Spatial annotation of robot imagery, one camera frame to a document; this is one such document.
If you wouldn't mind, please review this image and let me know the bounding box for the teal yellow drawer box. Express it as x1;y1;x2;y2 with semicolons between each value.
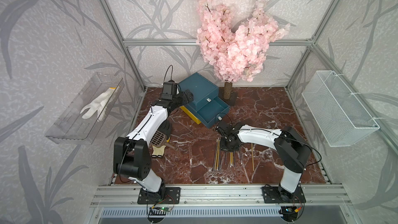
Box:
179;73;219;124

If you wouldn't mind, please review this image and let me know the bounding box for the teal drawer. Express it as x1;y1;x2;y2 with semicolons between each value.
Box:
197;97;230;129

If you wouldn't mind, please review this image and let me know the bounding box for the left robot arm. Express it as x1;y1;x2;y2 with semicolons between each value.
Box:
113;89;193;193

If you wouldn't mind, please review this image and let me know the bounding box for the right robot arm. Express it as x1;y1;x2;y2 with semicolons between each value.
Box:
216;121;312;197

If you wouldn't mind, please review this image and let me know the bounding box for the brown slotted spatula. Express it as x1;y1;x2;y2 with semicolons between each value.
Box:
150;131;178;150

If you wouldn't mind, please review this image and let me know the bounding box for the pink blossom artificial tree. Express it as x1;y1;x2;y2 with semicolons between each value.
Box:
197;0;290;101

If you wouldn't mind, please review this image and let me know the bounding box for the white glove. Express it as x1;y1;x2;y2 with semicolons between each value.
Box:
80;88;116;122

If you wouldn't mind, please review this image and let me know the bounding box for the right circuit board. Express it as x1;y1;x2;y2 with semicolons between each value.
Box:
279;206;303;215

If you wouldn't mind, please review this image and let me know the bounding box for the circuit board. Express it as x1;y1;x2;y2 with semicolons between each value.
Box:
279;206;303;215
148;206;174;216

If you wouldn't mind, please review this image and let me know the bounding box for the left circuit board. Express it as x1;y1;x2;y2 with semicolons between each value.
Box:
148;206;174;216

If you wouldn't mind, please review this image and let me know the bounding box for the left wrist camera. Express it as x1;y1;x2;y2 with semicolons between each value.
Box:
161;80;178;100

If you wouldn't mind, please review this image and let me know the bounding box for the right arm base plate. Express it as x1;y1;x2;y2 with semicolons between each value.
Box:
261;185;306;204

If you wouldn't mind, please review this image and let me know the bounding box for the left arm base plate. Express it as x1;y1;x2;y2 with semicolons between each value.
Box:
137;187;181;205

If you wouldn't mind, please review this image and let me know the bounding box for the clear acrylic wall tray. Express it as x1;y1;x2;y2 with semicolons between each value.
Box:
45;73;125;145

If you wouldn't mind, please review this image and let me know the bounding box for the white wire mesh basket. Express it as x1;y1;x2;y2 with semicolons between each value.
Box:
302;71;380;147

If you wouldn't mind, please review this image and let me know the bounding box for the aluminium front rail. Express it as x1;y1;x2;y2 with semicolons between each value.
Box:
89;184;352;207

